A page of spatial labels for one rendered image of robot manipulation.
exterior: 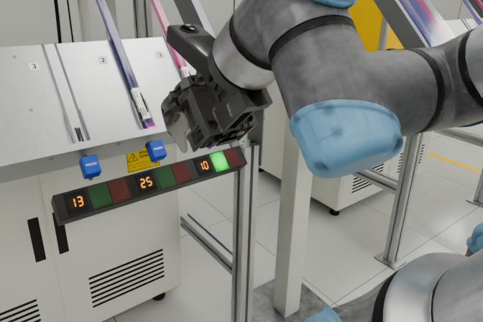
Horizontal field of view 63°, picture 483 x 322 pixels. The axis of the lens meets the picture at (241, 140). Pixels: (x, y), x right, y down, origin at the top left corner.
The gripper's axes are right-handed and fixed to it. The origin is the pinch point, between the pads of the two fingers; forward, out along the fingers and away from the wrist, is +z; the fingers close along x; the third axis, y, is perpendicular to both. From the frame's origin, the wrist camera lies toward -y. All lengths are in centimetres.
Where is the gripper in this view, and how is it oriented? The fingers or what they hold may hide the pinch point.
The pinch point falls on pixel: (175, 126)
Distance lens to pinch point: 59.4
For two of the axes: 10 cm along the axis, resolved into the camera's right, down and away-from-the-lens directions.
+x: 8.0, -2.1, 5.7
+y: 3.9, 8.9, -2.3
